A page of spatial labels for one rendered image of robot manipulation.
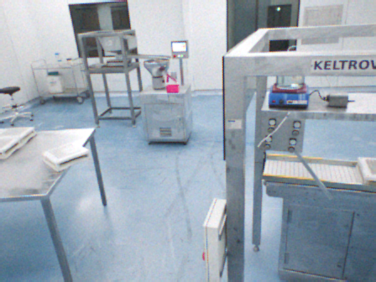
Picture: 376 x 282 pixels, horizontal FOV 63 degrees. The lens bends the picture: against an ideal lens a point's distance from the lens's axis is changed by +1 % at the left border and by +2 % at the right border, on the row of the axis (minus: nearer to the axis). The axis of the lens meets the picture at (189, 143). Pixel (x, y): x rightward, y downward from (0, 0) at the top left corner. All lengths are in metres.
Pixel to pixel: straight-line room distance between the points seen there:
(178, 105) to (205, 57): 2.83
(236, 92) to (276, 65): 0.14
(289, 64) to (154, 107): 3.38
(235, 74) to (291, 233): 1.39
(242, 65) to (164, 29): 5.98
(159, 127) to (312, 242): 2.74
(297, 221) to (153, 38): 5.57
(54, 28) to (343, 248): 7.05
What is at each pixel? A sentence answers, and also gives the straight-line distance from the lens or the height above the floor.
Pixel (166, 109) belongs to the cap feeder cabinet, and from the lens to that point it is 4.16.
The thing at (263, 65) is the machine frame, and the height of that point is 1.60.
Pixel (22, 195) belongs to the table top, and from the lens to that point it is 2.06.
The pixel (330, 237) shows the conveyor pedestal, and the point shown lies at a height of 0.44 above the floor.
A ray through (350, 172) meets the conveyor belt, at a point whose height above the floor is 0.82.
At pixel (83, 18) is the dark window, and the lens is 7.49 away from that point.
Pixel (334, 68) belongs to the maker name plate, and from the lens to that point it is 0.93.
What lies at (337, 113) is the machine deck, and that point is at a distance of 1.66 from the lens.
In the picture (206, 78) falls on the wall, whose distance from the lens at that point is 6.86.
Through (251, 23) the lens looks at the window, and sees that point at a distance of 6.68.
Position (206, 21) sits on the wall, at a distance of 6.71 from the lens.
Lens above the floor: 1.76
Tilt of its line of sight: 24 degrees down
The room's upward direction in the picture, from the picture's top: 4 degrees counter-clockwise
